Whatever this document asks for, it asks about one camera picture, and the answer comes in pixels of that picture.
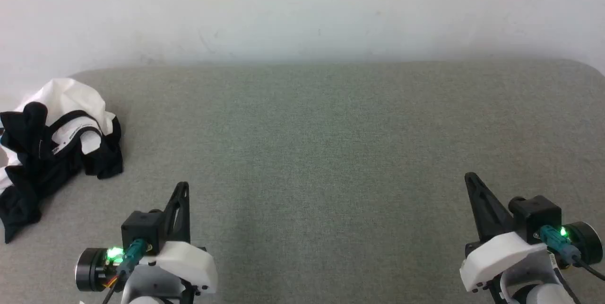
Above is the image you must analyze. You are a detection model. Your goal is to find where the left teal plug black cable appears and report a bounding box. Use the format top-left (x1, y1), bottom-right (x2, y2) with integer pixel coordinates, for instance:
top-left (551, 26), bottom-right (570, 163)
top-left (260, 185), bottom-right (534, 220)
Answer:
top-left (102, 239), bottom-right (148, 304)

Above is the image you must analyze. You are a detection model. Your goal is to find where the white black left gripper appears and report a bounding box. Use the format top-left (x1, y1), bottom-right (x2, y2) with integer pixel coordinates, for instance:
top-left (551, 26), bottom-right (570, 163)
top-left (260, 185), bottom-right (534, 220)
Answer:
top-left (76, 182), bottom-right (218, 295)

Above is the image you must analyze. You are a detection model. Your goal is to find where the white black long-sleeve shirt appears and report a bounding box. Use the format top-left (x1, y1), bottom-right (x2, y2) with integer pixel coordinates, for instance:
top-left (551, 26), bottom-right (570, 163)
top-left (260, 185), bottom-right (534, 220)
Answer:
top-left (0, 78), bottom-right (124, 244)

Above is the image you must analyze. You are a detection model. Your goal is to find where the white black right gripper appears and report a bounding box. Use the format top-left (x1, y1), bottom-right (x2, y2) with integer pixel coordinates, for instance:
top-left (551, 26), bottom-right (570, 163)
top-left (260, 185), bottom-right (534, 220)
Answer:
top-left (459, 172), bottom-right (604, 293)

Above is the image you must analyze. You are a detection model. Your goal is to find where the right teal plug black cable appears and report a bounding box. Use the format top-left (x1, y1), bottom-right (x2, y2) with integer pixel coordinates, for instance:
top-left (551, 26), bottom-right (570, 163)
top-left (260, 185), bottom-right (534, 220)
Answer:
top-left (539, 225), bottom-right (605, 282)

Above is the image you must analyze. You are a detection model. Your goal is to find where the teal plug black cable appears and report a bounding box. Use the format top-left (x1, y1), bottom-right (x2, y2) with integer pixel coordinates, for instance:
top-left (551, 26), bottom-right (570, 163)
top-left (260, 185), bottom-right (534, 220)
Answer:
top-left (102, 239), bottom-right (148, 304)
top-left (539, 225), bottom-right (605, 282)

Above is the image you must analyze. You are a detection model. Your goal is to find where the grey fabric sofa cushion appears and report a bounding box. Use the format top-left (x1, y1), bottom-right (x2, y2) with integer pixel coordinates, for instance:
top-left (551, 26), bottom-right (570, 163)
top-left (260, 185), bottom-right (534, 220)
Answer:
top-left (0, 60), bottom-right (605, 304)

